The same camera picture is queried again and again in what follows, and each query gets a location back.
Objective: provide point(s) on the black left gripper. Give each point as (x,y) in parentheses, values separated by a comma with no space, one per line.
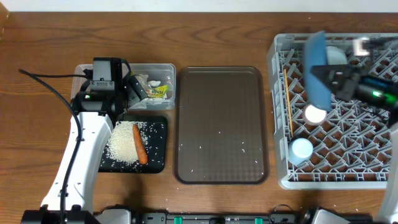
(135,97)

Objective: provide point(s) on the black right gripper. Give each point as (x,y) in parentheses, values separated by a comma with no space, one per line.
(344,81)

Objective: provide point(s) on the light blue bowl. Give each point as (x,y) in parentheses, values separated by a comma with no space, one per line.
(336,56)

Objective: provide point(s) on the yellow green snack packet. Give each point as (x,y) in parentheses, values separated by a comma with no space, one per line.
(157,92)

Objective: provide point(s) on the dark blue plate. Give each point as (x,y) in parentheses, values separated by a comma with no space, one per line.
(314,62)

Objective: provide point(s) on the wooden chopstick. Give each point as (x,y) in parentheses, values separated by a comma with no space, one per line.
(288,104)

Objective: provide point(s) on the pink plastic cup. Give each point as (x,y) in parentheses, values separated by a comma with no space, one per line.
(313,116)

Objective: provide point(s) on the pile of white rice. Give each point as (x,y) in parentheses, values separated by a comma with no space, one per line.
(120,146)

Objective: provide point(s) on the orange carrot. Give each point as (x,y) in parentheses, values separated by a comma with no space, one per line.
(140,149)

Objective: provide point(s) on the light blue plastic cup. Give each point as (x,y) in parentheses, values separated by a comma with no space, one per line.
(300,150)

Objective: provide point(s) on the white paper napkin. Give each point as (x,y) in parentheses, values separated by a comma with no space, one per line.
(155,83)

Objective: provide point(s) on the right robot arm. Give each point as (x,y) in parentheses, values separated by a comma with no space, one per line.
(382,94)

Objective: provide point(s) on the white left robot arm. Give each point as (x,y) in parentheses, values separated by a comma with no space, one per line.
(94,110)

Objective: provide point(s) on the clear plastic waste bin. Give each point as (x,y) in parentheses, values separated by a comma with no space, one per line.
(163,72)

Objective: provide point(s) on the grey dishwasher rack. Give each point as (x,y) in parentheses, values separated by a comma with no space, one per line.
(351,148)

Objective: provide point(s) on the black plastic tray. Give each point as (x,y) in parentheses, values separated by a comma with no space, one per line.
(156,132)

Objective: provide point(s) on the brown serving tray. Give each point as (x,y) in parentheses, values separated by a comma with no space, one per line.
(221,135)

